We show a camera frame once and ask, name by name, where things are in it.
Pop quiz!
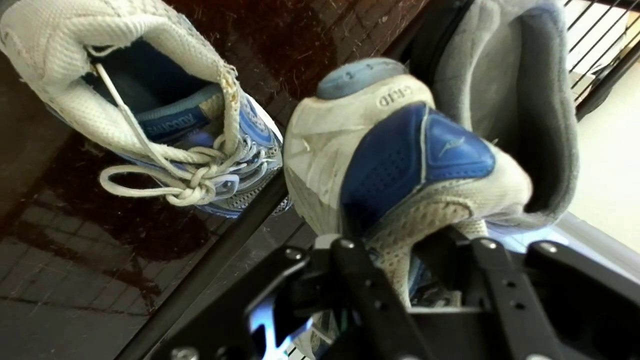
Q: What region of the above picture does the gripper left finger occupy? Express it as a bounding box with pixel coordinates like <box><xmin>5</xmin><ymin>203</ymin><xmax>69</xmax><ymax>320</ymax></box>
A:
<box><xmin>150</xmin><ymin>238</ymin><xmax>434</xmax><ymax>360</ymax></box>

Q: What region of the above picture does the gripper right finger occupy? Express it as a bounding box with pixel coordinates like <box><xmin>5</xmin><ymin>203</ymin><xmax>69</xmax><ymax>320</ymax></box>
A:
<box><xmin>466</xmin><ymin>237</ymin><xmax>640</xmax><ymax>360</ymax></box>

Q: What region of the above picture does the black metal shoe rack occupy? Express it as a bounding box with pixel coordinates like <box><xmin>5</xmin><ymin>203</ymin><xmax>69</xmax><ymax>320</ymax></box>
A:
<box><xmin>115</xmin><ymin>0</ymin><xmax>640</xmax><ymax>360</ymax></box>

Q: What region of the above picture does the white and blue sneaker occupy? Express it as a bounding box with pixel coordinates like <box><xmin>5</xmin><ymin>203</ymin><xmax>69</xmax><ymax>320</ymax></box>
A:
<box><xmin>0</xmin><ymin>0</ymin><xmax>292</xmax><ymax>219</ymax></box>
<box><xmin>282</xmin><ymin>57</ymin><xmax>534</xmax><ymax>360</ymax></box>

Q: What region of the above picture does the grey felt slipper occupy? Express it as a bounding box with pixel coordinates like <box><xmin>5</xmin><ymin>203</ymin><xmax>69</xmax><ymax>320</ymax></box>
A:
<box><xmin>410</xmin><ymin>0</ymin><xmax>581</xmax><ymax>232</ymax></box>

